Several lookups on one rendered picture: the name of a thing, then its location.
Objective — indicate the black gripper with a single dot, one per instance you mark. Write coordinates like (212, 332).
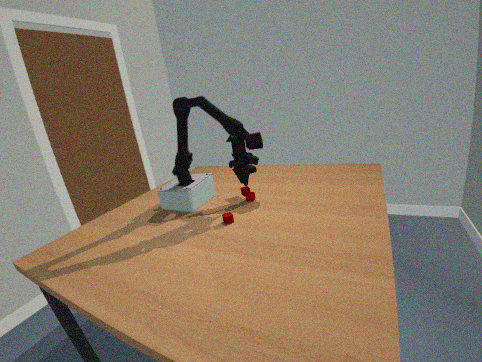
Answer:
(241, 170)

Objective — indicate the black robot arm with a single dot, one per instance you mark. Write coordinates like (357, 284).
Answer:
(183, 159)

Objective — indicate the red cube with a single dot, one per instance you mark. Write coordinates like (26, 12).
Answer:
(251, 197)
(228, 218)
(245, 191)

